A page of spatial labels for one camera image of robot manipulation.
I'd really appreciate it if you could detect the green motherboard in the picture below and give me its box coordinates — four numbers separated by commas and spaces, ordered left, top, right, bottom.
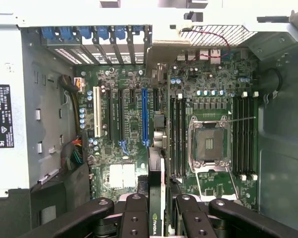
74, 48, 260, 214

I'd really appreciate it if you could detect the black looped wire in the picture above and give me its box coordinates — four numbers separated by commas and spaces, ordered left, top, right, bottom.
259, 67, 283, 94

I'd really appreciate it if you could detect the blue expansion slot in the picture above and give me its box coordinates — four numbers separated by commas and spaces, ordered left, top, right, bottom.
141, 88, 150, 147

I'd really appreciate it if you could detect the CPU socket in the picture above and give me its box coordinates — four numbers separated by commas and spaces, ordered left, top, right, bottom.
188, 115, 233, 174

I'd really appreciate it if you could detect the white expansion slot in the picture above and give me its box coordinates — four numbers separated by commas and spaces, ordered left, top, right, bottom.
93, 86, 103, 138

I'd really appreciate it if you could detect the grey power supply unit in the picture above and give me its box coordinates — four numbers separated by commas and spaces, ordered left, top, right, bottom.
0, 24, 31, 196

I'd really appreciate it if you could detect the thin metal locking lever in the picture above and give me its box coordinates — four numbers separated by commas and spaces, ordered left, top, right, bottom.
223, 116, 256, 124

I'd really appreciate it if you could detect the black sleeved power cable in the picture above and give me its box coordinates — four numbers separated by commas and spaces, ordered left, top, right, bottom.
57, 74, 83, 136

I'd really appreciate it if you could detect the open black PC case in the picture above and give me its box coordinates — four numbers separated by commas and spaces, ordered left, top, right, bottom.
0, 0, 298, 238

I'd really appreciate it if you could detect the black plastic cover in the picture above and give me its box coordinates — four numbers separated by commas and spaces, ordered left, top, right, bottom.
30, 163, 91, 224

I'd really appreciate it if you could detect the multicolour wire bundle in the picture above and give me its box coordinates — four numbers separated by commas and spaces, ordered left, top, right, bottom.
61, 135, 85, 172

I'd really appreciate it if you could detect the black RAM slot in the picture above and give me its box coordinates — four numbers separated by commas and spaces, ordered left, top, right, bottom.
249, 91, 259, 181
238, 91, 247, 181
233, 91, 239, 180
180, 95, 187, 178
244, 91, 250, 180
175, 93, 184, 179
170, 94, 176, 179

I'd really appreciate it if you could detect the white power connector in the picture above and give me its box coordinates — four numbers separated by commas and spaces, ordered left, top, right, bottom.
73, 76, 86, 94

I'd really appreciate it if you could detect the long black expansion slot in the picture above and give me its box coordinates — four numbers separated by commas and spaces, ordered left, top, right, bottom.
108, 89, 114, 142
117, 89, 125, 142

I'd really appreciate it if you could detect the silver chipset heatsink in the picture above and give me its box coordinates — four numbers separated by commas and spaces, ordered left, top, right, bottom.
109, 163, 136, 191

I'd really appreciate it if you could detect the thin red wire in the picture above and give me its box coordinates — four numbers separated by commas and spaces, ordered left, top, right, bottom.
180, 26, 231, 60

